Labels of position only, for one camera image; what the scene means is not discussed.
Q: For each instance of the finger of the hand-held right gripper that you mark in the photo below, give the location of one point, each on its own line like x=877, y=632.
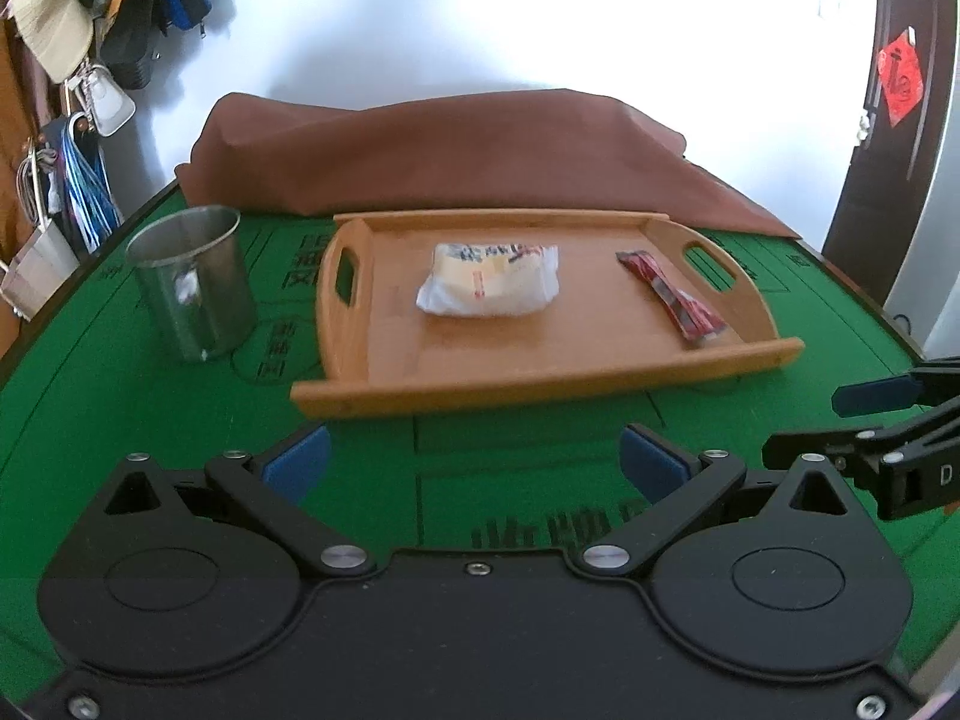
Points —
x=874, y=395
x=810, y=450

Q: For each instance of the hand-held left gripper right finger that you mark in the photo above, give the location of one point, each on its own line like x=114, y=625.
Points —
x=651, y=461

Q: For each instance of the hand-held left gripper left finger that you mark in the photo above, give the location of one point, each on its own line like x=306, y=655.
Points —
x=300, y=461

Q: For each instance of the wooden tray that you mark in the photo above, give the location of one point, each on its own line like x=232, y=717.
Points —
x=465, y=352

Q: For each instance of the red stick snack packet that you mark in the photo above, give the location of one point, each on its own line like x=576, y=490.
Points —
x=675, y=304

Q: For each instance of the metal cup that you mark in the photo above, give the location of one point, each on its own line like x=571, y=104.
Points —
x=195, y=300

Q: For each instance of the dark brown door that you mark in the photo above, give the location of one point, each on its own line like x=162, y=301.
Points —
x=900, y=187

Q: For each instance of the white snack packet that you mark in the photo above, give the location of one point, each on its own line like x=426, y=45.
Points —
x=487, y=281

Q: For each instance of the red diamond paper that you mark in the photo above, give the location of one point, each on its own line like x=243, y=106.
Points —
x=900, y=79

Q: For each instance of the white paper bag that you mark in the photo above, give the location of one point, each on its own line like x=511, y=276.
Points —
x=37, y=270

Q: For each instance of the brown cloth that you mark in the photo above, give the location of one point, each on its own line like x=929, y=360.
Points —
x=450, y=157

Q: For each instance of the white pouch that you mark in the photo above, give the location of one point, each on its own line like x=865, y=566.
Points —
x=105, y=101

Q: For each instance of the orange-brown garment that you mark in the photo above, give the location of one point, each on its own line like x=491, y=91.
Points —
x=11, y=127

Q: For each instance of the straw hat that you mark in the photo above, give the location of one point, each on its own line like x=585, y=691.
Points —
x=45, y=15

